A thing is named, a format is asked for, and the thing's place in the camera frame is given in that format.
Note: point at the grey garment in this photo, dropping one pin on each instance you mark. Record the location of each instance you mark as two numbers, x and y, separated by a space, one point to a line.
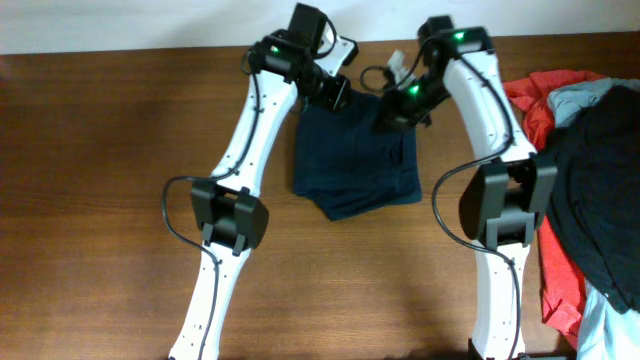
567 102

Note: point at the red garment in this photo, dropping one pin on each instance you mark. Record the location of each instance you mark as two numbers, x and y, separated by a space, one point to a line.
563 295

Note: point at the navy blue shorts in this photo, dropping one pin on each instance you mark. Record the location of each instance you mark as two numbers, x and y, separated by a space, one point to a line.
346 167

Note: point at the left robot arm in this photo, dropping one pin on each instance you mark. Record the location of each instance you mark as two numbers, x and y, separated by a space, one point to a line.
229 213

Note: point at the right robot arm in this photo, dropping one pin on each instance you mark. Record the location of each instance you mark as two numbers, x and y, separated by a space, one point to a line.
505 201

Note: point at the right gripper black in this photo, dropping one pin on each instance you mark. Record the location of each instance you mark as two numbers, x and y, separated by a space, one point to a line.
395 114

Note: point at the black garment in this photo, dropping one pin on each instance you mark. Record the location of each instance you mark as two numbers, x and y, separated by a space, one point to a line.
594 205

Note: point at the white garment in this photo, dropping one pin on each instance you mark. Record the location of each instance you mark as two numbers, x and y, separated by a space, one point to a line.
605 334

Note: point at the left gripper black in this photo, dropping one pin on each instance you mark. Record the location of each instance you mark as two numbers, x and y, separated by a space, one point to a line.
334 98

